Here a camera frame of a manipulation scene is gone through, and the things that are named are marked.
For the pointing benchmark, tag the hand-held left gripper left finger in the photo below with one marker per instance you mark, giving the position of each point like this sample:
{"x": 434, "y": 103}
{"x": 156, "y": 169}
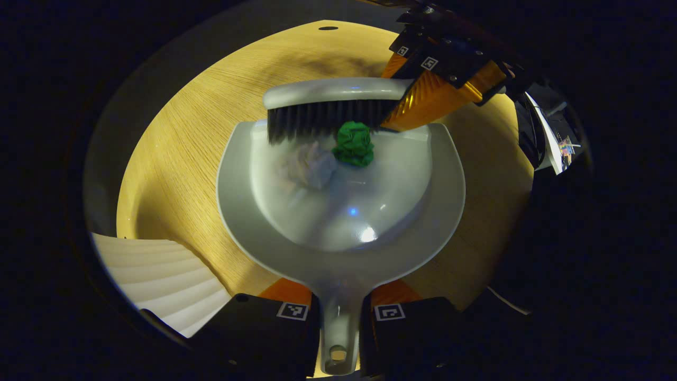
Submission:
{"x": 264, "y": 333}

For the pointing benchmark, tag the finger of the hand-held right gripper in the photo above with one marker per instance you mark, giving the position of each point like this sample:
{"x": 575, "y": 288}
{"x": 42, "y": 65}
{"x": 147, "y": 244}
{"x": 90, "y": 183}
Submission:
{"x": 449, "y": 69}
{"x": 407, "y": 45}

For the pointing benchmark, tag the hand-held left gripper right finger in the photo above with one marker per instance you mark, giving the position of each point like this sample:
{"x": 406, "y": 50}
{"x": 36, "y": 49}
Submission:
{"x": 412, "y": 338}

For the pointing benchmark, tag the small white broom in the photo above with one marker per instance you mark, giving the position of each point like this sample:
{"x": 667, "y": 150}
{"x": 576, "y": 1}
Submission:
{"x": 328, "y": 92}

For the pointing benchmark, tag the green paper ball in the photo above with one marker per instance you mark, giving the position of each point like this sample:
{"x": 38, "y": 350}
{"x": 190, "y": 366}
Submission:
{"x": 353, "y": 144}

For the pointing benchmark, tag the white garbage bin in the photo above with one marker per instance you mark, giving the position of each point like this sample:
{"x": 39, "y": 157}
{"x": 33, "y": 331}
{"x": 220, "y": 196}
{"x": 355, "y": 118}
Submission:
{"x": 158, "y": 280}

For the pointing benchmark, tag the white dustpan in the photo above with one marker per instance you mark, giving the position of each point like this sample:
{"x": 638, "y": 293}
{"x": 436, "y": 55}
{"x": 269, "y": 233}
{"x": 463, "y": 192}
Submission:
{"x": 338, "y": 211}

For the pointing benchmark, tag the white paper ball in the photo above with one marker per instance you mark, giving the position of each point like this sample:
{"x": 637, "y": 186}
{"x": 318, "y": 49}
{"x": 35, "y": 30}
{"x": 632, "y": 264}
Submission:
{"x": 312, "y": 166}

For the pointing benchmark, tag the white printed sheet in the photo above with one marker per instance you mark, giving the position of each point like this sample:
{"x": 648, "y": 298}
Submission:
{"x": 547, "y": 143}

